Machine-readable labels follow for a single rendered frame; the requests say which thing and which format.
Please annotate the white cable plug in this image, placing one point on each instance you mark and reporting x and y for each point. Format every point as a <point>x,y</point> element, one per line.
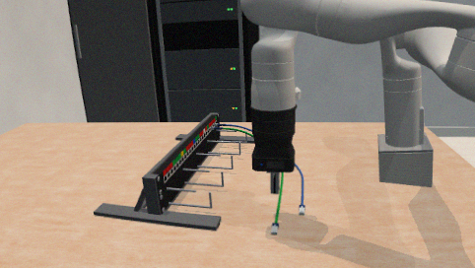
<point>275,227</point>
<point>302,210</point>

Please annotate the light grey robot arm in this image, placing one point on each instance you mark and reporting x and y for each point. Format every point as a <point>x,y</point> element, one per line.
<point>395,24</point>

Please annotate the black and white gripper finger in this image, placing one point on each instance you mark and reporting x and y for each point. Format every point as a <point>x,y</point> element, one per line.
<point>272,182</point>
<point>277,182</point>

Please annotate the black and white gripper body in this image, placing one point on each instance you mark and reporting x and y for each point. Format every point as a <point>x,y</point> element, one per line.
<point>273,115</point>

